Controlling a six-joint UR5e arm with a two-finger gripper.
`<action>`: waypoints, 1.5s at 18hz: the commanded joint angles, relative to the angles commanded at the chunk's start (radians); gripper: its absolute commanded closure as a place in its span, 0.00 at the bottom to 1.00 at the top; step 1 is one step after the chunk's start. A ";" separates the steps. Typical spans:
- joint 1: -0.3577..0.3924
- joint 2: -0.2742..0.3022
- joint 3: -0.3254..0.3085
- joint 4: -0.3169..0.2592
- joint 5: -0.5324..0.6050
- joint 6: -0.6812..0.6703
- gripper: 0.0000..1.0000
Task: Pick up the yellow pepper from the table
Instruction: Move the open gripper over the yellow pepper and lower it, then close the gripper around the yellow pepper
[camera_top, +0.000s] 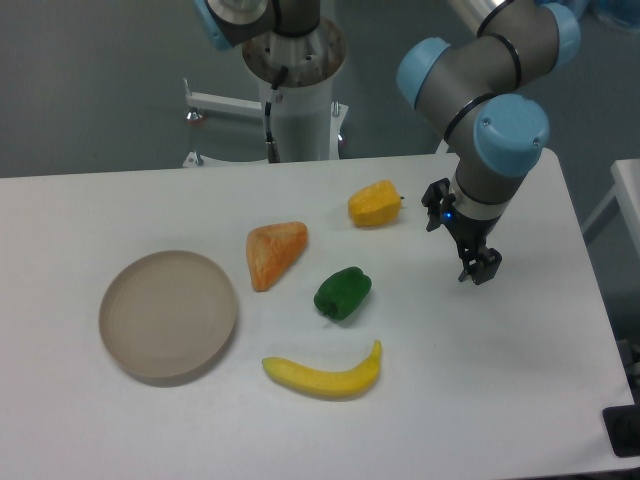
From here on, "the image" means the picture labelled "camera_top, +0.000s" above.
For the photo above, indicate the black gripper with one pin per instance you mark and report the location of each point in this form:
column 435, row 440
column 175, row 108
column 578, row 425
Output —
column 480, row 263

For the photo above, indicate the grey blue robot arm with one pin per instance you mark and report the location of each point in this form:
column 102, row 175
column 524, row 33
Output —
column 469, row 96

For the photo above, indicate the robot base joint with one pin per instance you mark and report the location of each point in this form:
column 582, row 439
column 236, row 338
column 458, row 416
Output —
column 230, row 23

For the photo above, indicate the yellow toy pepper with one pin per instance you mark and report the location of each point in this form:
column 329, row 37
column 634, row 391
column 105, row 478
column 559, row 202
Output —
column 375, row 205

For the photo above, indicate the green toy pepper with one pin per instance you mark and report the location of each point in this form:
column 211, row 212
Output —
column 341, row 294

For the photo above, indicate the white side table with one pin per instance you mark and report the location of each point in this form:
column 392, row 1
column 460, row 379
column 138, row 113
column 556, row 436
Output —
column 622, row 197

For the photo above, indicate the orange triangular toy bread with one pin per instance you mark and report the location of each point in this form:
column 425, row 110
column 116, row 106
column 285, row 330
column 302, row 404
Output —
column 272, row 249

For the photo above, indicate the yellow toy banana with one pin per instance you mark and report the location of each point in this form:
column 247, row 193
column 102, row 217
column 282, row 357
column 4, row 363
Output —
column 326, row 384

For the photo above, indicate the black clamp at table edge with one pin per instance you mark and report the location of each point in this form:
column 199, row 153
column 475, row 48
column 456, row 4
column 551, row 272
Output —
column 622, row 426

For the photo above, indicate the beige round plate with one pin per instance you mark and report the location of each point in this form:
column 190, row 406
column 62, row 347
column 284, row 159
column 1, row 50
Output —
column 167, row 318

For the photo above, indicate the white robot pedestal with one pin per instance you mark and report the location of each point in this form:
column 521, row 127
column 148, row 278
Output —
column 301, row 119

